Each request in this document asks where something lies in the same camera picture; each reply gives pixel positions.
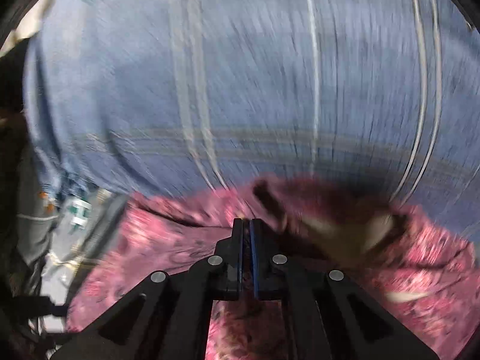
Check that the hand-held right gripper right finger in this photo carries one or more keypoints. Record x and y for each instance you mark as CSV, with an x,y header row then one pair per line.
x,y
258,262

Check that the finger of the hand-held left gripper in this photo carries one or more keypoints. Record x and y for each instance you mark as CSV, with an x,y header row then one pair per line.
x,y
41,305

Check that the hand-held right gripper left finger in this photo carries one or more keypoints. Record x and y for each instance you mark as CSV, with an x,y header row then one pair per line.
x,y
234,262

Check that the pink floral shirt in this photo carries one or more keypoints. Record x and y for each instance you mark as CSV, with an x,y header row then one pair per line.
x,y
157,240

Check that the grey patterned blanket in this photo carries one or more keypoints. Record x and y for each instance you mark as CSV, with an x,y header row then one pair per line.
x,y
33,202

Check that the blue plaid quilt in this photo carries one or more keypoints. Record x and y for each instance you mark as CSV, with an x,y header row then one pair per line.
x,y
243,82

